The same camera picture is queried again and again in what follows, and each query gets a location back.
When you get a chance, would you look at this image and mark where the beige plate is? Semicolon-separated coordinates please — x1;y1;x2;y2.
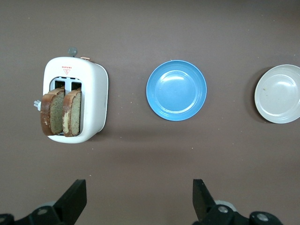
254;64;300;124

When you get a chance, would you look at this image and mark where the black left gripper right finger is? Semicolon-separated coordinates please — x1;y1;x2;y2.
192;179;283;225

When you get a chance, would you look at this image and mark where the blue plate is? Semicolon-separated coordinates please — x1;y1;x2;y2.
146;60;208;122

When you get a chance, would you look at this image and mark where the white two-slot toaster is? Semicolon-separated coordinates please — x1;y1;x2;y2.
33;46;110;144

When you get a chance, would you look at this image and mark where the brown bread slice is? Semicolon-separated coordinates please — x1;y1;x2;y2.
39;86;66;136
61;87;82;138

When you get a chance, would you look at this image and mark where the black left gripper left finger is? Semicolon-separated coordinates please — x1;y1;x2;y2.
0;179;87;225

